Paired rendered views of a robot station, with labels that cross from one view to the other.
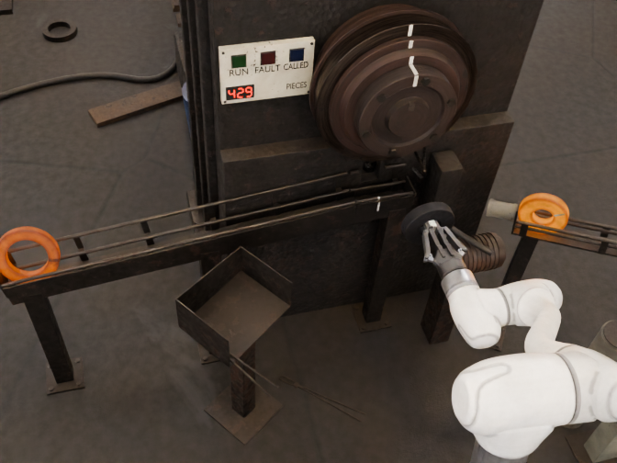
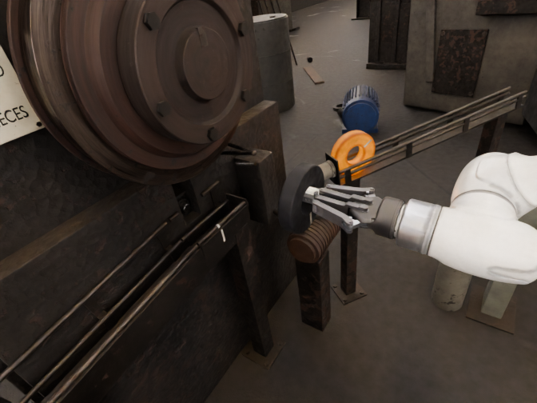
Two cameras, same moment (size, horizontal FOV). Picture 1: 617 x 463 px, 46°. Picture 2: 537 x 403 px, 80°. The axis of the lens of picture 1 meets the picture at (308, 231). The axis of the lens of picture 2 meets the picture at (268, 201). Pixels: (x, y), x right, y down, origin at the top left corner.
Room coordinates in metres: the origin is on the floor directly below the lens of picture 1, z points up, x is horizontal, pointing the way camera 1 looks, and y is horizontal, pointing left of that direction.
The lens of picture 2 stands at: (0.99, 0.03, 1.23)
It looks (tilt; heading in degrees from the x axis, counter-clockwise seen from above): 35 degrees down; 327
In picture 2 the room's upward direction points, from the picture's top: 9 degrees counter-clockwise
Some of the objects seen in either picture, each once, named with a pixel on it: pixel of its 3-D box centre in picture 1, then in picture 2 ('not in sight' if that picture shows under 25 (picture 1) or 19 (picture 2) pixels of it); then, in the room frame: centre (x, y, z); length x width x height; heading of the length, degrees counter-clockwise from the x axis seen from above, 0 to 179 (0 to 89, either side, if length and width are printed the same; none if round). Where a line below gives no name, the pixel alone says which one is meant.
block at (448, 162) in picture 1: (440, 185); (257, 186); (1.75, -0.42, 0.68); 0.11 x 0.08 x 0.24; 19
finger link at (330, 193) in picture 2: (444, 243); (344, 200); (1.35, -0.38, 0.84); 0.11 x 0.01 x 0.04; 17
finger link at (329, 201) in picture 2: (436, 244); (339, 207); (1.34, -0.36, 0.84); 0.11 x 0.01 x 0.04; 20
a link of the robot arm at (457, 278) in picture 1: (459, 285); (415, 225); (1.21, -0.42, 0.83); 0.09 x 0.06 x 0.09; 109
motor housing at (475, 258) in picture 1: (457, 289); (318, 270); (1.63, -0.56, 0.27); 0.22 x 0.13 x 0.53; 109
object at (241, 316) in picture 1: (237, 358); not in sight; (1.21, 0.19, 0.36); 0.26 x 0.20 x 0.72; 144
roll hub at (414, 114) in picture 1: (405, 113); (197, 65); (1.57, -0.24, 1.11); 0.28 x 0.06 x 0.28; 109
